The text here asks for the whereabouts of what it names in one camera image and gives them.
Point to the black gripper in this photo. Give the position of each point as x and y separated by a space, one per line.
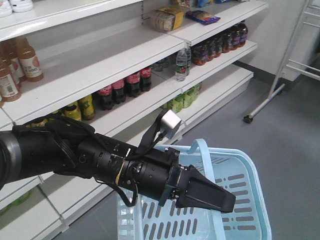
159 176

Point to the light blue plastic basket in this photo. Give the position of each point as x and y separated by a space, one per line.
232 170

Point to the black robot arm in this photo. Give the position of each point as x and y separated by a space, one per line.
71 148

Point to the green drink bottles row right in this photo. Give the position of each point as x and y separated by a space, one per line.
183 100

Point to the cola bottle red label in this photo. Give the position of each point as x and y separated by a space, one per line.
105 99
145 79
132 85
118 91

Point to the white rolling rack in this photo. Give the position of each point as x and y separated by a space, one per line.
288 63

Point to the clear water bottle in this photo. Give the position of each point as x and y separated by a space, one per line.
183 64

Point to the yellow lemon tea bottle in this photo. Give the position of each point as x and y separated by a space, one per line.
87 108
73 111

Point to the white shelf unit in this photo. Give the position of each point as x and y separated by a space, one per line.
85 46

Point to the brown plum drink bottles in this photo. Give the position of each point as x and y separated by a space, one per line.
228 40

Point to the blue snack bag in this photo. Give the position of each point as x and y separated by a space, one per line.
202 17

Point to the yellow banded biscuit box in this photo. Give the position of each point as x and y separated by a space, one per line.
166 19

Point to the orange C100 juice bottle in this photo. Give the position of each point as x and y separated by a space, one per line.
29 60
9 90
10 57

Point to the white peach drink bottle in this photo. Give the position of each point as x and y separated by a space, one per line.
7 7

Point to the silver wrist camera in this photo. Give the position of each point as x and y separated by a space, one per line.
170 123

